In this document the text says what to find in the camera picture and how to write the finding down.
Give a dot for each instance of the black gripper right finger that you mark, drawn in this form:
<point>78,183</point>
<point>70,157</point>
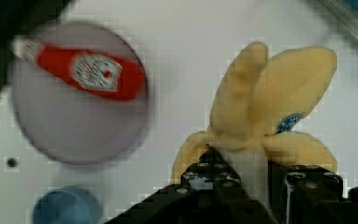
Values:
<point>310,195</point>

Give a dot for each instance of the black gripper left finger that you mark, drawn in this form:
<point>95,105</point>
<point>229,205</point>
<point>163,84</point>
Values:
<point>218,188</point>

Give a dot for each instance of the plush peeled banana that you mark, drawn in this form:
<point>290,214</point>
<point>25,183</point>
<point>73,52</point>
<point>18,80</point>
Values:
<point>258,103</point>

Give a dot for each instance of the blue cup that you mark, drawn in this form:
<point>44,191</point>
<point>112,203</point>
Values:
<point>67,205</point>

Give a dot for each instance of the pink round plate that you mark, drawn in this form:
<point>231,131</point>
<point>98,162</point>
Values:
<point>69,125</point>

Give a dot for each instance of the red ketchup bottle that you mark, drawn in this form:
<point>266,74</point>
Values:
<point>98,73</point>

